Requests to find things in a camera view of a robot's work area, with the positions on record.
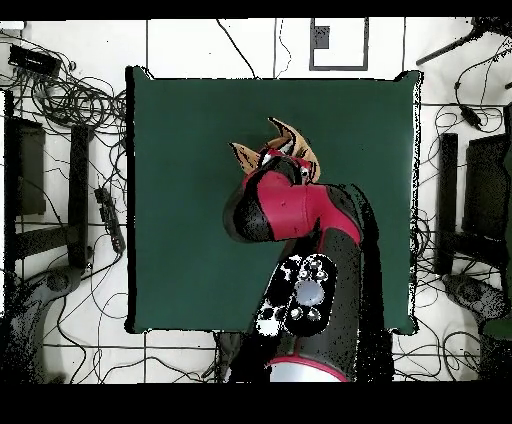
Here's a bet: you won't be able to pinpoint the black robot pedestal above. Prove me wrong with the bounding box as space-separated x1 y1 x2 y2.
213 330 251 381

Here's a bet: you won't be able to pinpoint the tan terry towel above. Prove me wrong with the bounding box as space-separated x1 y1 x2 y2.
228 116 322 185

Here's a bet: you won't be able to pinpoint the dark green table cloth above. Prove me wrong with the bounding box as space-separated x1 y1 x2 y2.
125 65 425 336

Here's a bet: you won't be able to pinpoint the black electronics box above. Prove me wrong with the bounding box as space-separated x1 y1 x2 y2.
8 43 63 78

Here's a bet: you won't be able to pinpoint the black stand frame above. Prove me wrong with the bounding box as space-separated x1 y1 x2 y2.
3 90 95 281
433 103 512 277

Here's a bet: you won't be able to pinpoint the grey square floor frame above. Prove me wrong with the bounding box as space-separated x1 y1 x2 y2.
308 17 370 72

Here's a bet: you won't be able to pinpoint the tangled black cable bundle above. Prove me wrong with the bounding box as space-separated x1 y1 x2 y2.
0 31 129 137

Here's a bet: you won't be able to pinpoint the grey stand base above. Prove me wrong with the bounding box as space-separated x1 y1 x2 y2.
441 272 512 321
5 264 87 383

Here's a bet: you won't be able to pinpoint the black tripod leg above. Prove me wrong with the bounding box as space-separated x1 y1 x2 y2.
415 17 512 67

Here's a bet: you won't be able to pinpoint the black power strip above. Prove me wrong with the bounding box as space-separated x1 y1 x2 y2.
94 186 127 254

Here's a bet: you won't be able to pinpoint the black power adapter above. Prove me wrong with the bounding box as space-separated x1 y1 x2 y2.
459 104 485 131

